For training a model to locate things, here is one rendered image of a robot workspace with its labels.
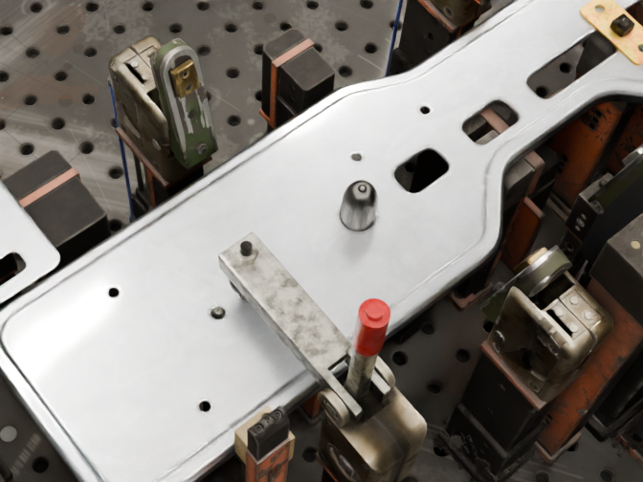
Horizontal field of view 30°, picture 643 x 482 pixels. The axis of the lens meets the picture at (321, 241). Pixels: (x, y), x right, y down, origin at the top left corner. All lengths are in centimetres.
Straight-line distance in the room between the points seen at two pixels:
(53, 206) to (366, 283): 29
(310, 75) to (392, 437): 39
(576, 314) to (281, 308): 24
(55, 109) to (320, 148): 49
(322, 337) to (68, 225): 28
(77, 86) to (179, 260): 51
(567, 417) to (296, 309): 38
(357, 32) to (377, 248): 55
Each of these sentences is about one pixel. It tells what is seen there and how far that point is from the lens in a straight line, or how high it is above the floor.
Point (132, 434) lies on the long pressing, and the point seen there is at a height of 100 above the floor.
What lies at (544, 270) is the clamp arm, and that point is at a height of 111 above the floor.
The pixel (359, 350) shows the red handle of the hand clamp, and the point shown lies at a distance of 84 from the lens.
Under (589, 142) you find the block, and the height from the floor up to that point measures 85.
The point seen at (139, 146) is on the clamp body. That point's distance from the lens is 117.
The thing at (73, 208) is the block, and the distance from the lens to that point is 111.
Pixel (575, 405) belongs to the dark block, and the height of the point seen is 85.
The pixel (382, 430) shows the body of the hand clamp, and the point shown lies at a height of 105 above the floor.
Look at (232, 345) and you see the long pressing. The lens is 101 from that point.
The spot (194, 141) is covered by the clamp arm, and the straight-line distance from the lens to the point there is 109.
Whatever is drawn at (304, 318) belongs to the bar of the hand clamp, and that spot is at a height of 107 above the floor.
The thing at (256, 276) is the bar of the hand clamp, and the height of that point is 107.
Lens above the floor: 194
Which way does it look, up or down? 62 degrees down
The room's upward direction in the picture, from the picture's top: 7 degrees clockwise
